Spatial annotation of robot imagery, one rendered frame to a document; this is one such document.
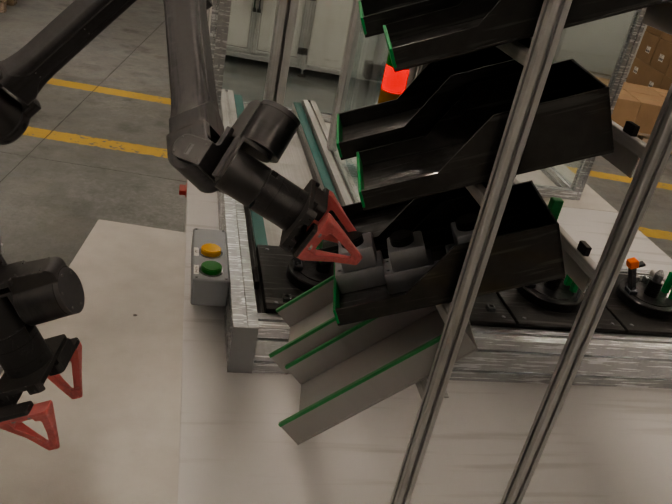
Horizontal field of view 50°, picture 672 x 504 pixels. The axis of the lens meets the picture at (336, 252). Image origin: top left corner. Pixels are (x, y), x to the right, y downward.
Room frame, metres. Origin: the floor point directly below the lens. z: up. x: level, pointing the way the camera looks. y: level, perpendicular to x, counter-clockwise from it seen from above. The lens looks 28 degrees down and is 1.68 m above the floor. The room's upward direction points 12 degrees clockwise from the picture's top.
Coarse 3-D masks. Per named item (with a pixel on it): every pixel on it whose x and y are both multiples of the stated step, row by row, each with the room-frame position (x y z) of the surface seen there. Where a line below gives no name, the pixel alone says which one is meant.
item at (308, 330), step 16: (320, 288) 1.01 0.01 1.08; (288, 304) 1.01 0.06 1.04; (304, 304) 1.01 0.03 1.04; (320, 304) 1.01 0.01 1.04; (288, 320) 1.01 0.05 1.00; (304, 320) 1.00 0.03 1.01; (320, 320) 0.98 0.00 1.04; (304, 336) 0.88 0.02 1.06; (320, 336) 0.89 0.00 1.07; (272, 352) 0.88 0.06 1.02; (288, 352) 0.88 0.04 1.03; (304, 352) 0.88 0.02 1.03
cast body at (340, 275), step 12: (360, 240) 0.82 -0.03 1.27; (372, 240) 0.83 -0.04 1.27; (348, 252) 0.81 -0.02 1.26; (360, 252) 0.81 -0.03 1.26; (372, 252) 0.81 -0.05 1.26; (336, 264) 0.84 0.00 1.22; (348, 264) 0.81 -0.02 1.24; (360, 264) 0.81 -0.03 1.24; (372, 264) 0.81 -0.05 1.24; (336, 276) 0.81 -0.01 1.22; (348, 276) 0.81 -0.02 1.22; (360, 276) 0.81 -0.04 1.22; (372, 276) 0.81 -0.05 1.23; (348, 288) 0.81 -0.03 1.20; (360, 288) 0.81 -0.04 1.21
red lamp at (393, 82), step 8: (384, 72) 1.44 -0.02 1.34; (392, 72) 1.42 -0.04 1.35; (400, 72) 1.42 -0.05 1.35; (408, 72) 1.43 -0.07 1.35; (384, 80) 1.43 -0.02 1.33; (392, 80) 1.42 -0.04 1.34; (400, 80) 1.42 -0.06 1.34; (384, 88) 1.43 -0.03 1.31; (392, 88) 1.42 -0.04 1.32; (400, 88) 1.42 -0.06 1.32
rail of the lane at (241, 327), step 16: (224, 208) 1.47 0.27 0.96; (240, 208) 1.48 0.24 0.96; (224, 224) 1.43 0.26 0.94; (240, 224) 1.40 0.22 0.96; (240, 240) 1.33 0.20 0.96; (240, 256) 1.28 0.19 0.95; (240, 272) 1.21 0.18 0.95; (256, 272) 1.20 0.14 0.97; (240, 288) 1.16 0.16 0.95; (256, 288) 1.17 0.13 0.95; (240, 304) 1.09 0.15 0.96; (224, 320) 1.17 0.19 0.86; (240, 320) 1.04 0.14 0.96; (256, 320) 1.05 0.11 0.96; (240, 336) 1.02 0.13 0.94; (256, 336) 1.03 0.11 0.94; (240, 352) 1.02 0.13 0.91; (240, 368) 1.02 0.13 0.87
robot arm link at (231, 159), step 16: (240, 144) 0.82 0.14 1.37; (256, 144) 0.83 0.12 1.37; (224, 160) 0.82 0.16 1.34; (240, 160) 0.80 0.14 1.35; (256, 160) 0.82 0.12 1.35; (224, 176) 0.79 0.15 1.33; (240, 176) 0.79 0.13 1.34; (256, 176) 0.80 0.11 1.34; (224, 192) 0.80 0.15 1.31; (240, 192) 0.79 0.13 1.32; (256, 192) 0.79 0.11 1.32
